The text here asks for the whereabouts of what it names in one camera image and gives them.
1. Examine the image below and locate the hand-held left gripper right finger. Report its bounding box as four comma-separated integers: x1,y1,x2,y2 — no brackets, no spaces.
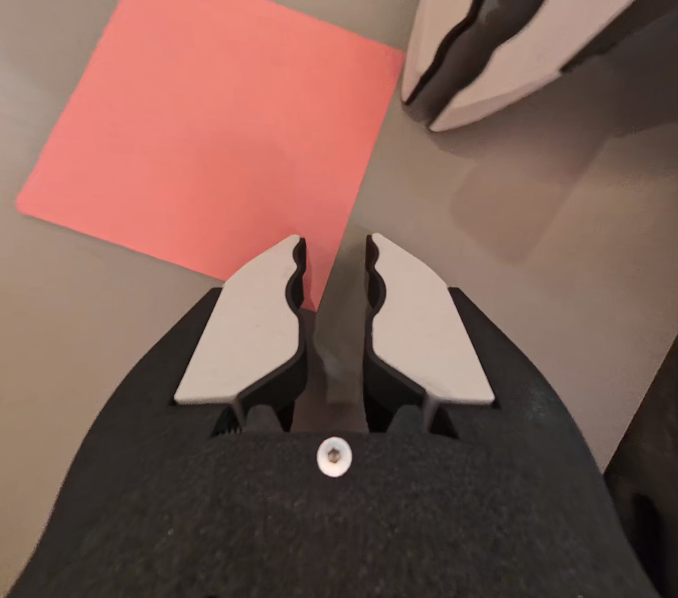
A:
364,233,496,435

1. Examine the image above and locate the dark upholstered seat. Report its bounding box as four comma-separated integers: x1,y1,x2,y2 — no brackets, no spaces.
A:
603,341,678,598

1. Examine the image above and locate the pink patterned origami paper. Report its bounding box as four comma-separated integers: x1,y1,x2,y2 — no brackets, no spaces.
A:
16,0,406,313

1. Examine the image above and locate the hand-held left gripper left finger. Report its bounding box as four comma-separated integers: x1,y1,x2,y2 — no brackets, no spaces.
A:
174,234,309,430

